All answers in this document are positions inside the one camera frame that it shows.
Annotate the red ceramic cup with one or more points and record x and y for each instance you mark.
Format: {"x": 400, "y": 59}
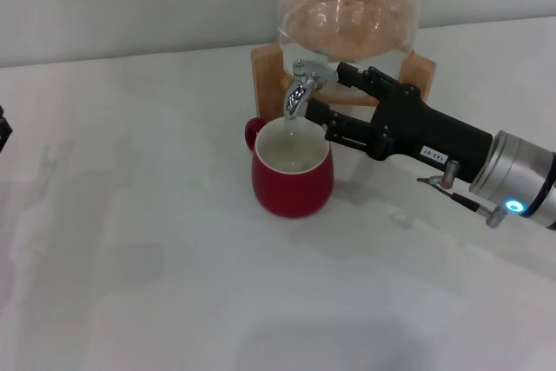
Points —
{"x": 295, "y": 197}

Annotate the wooden dispenser stand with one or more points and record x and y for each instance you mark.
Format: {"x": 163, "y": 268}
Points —
{"x": 267, "y": 84}

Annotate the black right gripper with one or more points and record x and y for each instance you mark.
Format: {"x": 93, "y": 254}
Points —
{"x": 425, "y": 136}

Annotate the chrome faucet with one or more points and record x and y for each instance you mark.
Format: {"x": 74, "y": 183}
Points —
{"x": 296, "y": 95}

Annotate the glass water dispenser jar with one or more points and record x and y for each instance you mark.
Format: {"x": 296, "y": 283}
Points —
{"x": 347, "y": 19}

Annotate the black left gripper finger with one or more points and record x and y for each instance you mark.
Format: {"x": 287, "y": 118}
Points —
{"x": 4, "y": 132}

